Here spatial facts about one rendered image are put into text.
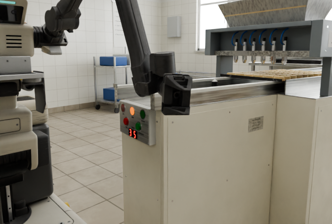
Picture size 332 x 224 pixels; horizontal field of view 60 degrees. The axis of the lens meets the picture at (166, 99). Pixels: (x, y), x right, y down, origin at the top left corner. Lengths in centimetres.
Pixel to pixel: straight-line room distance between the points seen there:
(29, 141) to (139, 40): 62
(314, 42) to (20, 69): 121
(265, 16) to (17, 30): 117
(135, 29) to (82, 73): 464
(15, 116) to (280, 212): 132
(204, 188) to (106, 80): 464
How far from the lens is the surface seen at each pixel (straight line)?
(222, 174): 132
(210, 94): 118
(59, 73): 525
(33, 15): 512
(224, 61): 192
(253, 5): 167
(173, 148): 109
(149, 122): 106
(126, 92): 128
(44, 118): 155
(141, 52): 83
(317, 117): 147
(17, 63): 119
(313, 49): 143
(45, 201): 169
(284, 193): 163
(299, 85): 160
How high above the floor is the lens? 105
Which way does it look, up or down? 10 degrees down
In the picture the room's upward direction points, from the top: straight up
